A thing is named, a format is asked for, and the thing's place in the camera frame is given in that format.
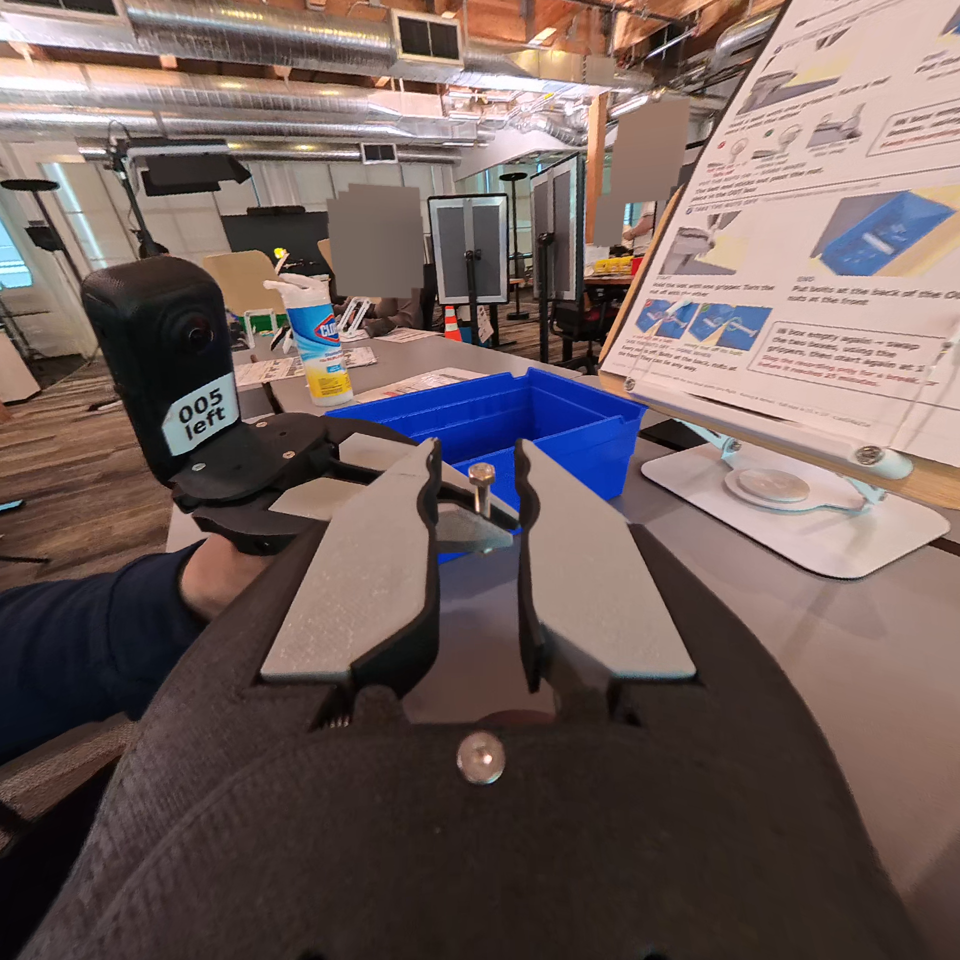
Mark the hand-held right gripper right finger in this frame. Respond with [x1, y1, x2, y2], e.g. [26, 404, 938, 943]
[514, 438, 699, 700]

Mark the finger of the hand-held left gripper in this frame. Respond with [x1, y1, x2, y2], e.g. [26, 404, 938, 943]
[336, 432, 520, 530]
[267, 478, 517, 558]

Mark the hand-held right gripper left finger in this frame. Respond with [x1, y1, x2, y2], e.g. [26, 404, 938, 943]
[258, 437, 442, 695]

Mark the silver hex bolt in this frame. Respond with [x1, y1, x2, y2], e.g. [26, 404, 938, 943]
[466, 462, 498, 520]

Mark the blue plastic bin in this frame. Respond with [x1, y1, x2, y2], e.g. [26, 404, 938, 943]
[324, 367, 648, 564]

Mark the person's left forearm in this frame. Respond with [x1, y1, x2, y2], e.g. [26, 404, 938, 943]
[0, 543, 207, 766]

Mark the person's left hand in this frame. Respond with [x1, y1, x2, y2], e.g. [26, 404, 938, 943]
[180, 536, 267, 624]

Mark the tan board on white stand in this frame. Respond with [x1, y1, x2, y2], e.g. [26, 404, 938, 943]
[202, 251, 288, 348]

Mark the disinfectant wipes canister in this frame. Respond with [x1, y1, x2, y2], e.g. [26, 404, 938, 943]
[262, 271, 355, 408]

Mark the black patterned printed sheet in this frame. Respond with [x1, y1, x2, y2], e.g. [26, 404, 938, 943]
[232, 356, 309, 387]

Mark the white cabinet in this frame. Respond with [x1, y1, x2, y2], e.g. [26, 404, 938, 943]
[0, 330, 42, 406]

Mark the black display screen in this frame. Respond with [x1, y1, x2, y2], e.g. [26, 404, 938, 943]
[221, 210, 331, 258]

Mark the large window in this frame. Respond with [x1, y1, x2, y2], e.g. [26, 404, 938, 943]
[0, 217, 35, 290]

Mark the black studio light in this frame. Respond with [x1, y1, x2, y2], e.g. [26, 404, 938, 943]
[105, 123, 253, 198]

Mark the white framed grey panel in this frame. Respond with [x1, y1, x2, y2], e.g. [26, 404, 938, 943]
[529, 153, 588, 301]
[427, 193, 513, 307]

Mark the black office chair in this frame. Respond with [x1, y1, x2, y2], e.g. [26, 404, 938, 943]
[551, 296, 624, 365]

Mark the wooden display board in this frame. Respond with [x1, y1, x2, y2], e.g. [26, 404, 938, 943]
[596, 0, 960, 511]

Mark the printed instruction sheet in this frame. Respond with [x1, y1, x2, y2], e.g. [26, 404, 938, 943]
[600, 0, 960, 466]

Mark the white air vent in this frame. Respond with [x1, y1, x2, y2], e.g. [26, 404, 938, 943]
[390, 9, 465, 66]

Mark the silver ventilation duct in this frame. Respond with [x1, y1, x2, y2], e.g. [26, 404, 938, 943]
[123, 0, 655, 85]
[0, 56, 481, 145]

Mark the wooden support post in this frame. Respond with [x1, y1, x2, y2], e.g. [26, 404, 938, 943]
[585, 93, 610, 226]

